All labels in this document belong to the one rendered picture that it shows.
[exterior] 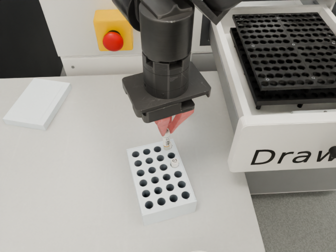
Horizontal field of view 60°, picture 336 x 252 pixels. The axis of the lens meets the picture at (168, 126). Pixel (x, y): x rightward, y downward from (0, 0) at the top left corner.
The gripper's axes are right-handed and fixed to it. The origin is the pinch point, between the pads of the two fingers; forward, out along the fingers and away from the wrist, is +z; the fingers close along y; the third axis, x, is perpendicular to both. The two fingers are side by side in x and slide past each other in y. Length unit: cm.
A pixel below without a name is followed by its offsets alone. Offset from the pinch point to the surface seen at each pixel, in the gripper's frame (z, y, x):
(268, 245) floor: 86, -42, 7
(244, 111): -3.5, -10.7, 4.0
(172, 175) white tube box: 6.2, 0.7, 4.6
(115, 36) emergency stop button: -2.6, 1.0, -22.6
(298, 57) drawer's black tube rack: -4.1, -25.7, -2.8
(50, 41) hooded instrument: 59, 16, -127
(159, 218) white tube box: 8.7, 4.9, 9.5
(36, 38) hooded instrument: 47, 21, -112
